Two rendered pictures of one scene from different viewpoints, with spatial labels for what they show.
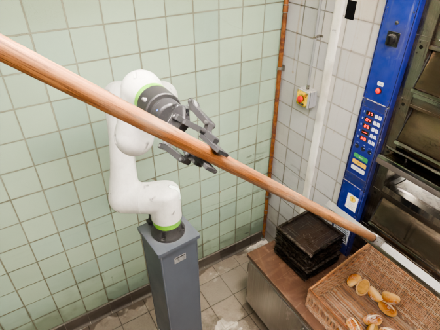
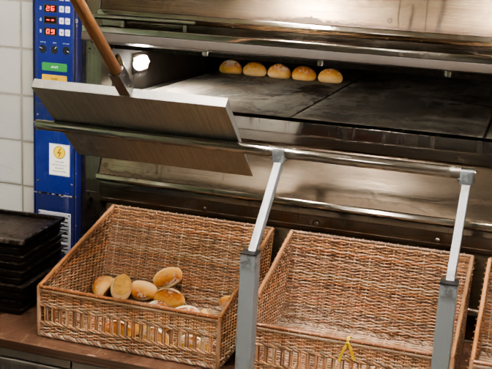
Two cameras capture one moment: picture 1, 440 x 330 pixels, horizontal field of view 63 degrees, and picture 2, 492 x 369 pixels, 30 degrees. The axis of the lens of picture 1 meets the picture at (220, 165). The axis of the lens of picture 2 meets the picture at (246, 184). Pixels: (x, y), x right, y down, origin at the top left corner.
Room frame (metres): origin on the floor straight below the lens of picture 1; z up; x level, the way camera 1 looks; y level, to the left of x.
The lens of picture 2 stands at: (-1.02, 0.69, 1.66)
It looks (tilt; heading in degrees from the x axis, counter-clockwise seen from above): 14 degrees down; 319
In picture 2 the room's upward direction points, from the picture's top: 3 degrees clockwise
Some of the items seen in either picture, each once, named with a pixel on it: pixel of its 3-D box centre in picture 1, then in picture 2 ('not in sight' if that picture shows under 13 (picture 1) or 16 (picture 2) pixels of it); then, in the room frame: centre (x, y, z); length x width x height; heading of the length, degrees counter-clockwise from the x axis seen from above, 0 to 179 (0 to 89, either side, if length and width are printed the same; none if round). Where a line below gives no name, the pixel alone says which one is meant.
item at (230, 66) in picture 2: not in sight; (230, 66); (1.89, -1.73, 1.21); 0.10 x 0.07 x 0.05; 36
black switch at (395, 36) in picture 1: (391, 34); not in sight; (1.59, -0.74, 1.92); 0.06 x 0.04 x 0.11; 32
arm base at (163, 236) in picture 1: (161, 218); not in sight; (1.18, 0.26, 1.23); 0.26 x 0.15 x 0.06; 36
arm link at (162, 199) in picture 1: (162, 203); not in sight; (1.13, 0.24, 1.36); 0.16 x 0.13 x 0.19; 88
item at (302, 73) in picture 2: not in sight; (304, 72); (1.62, -1.89, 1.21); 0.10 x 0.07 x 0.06; 34
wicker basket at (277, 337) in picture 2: not in sight; (361, 311); (0.55, -1.12, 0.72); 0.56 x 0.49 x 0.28; 32
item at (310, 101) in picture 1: (306, 97); not in sight; (1.97, -0.51, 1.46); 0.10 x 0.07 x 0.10; 32
